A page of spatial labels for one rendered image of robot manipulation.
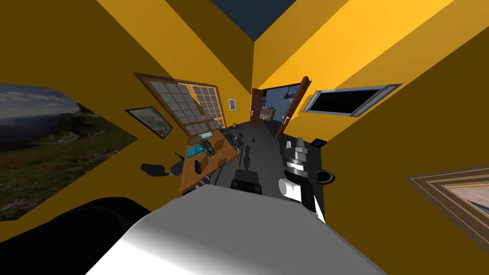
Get black round bowl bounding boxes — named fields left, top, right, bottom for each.
left=314, top=170, right=336, bottom=186

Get wooden lattice window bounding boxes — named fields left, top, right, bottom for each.
left=132, top=72, right=227, bottom=138

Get wooden table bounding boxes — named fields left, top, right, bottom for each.
left=178, top=128, right=241, bottom=194

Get large landscape picture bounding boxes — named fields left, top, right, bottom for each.
left=0, top=84, right=138, bottom=222

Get grey framed television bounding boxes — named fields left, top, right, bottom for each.
left=303, top=84, right=404, bottom=118

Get dark framed picture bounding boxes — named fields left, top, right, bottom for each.
left=125, top=106, right=174, bottom=140

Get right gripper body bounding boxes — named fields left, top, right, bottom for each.
left=285, top=147, right=309, bottom=164

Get brown wooden door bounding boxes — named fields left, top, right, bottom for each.
left=250, top=88, right=265, bottom=128
left=274, top=76, right=312, bottom=140

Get wooden framed picture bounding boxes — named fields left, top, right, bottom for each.
left=404, top=165, right=489, bottom=257

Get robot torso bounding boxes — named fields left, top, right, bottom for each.
left=85, top=169, right=387, bottom=275

